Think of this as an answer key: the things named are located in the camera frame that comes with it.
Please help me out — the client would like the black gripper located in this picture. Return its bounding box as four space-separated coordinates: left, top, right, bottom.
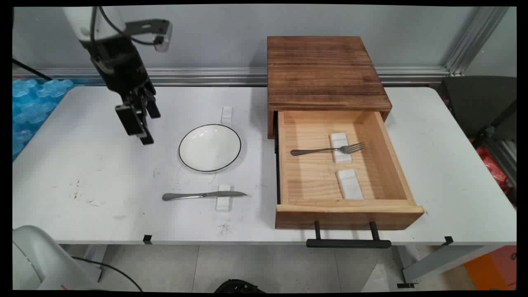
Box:
84 36 162 146

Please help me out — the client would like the silver table knife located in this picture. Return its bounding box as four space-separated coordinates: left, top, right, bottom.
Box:
162 191 248 201

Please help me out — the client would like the white plate with black rim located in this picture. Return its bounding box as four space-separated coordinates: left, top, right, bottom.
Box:
178 124 242 173

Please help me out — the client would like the blue bubble wrap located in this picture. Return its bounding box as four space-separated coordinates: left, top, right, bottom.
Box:
12 78 75 162

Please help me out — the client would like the grey table leg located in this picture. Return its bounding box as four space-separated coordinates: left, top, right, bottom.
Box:
84 245 108 283
397 245 497 288

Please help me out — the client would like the silver fork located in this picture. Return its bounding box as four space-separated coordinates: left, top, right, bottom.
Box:
290 142 367 156

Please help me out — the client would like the dark wooden cabinet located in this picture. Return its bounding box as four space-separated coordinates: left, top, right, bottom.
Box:
267 36 392 139

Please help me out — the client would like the light wooden drawer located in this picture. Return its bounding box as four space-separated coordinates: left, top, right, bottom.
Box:
274 109 424 230

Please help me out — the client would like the black round floor object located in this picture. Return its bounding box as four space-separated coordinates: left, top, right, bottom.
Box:
214 279 266 293

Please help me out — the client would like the black chair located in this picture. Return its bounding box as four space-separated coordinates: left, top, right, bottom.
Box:
441 75 517 150

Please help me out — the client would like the red bag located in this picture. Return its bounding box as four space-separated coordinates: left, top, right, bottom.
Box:
474 142 517 207

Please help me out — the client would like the orange box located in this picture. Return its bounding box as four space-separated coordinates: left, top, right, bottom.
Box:
464 245 517 291

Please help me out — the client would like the horizontal aluminium rail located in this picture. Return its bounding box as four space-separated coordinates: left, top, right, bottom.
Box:
12 66 450 86

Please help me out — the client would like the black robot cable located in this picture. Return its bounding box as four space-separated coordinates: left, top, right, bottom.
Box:
12 6 162 292

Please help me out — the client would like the black drawer handle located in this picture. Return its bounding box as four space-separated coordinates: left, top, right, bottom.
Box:
306 221 391 249

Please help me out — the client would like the slanted aluminium post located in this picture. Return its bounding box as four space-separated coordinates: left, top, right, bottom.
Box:
445 6 510 75

